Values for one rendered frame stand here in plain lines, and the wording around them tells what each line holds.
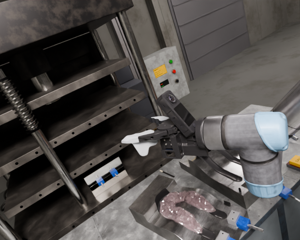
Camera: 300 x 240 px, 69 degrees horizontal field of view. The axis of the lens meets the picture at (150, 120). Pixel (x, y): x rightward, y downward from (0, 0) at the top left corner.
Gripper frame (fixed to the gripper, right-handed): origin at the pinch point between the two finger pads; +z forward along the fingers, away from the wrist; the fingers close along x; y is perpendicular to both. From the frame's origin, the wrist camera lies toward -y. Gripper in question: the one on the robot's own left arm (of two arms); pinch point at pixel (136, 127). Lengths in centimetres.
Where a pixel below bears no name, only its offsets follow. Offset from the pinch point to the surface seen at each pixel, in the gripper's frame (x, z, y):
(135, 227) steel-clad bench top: 17, 38, 64
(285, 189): 50, -28, 55
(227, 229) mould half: 24, -9, 57
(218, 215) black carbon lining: 30, -4, 57
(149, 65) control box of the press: 92, 53, -9
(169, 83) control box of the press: 105, 47, 8
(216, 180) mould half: 47, 1, 51
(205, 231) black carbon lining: 21, -1, 58
